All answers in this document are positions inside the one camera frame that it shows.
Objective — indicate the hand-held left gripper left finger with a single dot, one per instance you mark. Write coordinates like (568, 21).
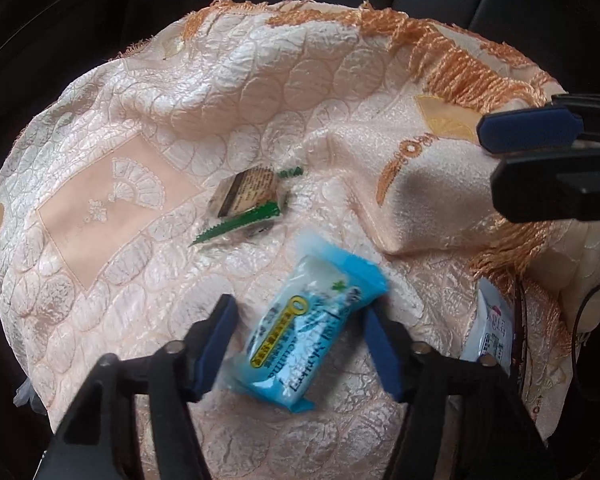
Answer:
(212, 350)

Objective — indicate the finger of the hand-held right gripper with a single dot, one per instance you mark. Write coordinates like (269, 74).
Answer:
(530, 127)
(555, 187)

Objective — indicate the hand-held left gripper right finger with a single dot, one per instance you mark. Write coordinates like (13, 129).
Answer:
(385, 355)

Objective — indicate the light blue snack packet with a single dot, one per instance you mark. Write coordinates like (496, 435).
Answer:
(305, 330)

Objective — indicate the white blue printed packet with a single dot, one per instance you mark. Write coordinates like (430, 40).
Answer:
(490, 330)

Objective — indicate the clear green-edged candy wrapper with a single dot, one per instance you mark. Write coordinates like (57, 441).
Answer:
(245, 195)

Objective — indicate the clear plastic scrap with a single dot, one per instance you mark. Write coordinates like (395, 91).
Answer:
(22, 392)

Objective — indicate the peach quilted fringed cloth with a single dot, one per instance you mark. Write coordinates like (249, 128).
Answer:
(180, 110)

